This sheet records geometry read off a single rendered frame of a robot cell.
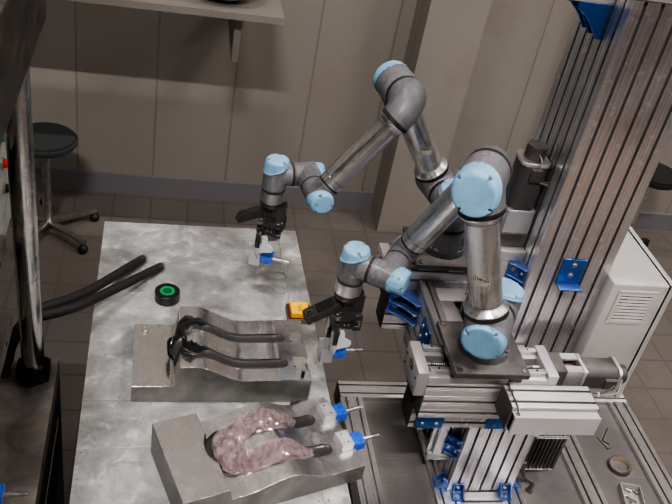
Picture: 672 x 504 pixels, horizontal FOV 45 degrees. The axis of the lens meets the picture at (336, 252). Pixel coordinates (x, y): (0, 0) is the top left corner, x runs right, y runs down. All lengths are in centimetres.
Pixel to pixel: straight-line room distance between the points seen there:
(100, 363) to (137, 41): 221
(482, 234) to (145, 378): 101
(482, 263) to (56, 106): 297
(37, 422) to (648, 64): 182
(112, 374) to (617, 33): 163
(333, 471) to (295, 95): 266
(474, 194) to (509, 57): 274
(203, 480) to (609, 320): 129
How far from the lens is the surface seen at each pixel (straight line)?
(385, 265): 215
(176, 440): 212
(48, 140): 406
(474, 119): 471
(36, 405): 239
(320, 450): 223
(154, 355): 241
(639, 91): 222
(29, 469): 225
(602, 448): 351
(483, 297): 207
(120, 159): 461
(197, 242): 296
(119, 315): 263
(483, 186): 190
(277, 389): 235
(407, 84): 240
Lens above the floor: 251
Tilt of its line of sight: 35 degrees down
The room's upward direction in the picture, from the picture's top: 12 degrees clockwise
